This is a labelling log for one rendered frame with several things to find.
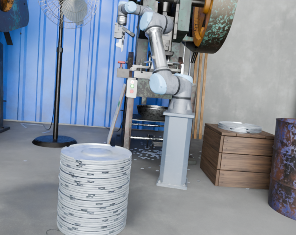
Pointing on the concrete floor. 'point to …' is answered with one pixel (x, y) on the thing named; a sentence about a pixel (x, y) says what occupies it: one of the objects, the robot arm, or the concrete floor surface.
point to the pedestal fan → (77, 5)
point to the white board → (116, 113)
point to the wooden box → (236, 157)
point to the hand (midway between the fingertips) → (122, 50)
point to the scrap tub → (288, 169)
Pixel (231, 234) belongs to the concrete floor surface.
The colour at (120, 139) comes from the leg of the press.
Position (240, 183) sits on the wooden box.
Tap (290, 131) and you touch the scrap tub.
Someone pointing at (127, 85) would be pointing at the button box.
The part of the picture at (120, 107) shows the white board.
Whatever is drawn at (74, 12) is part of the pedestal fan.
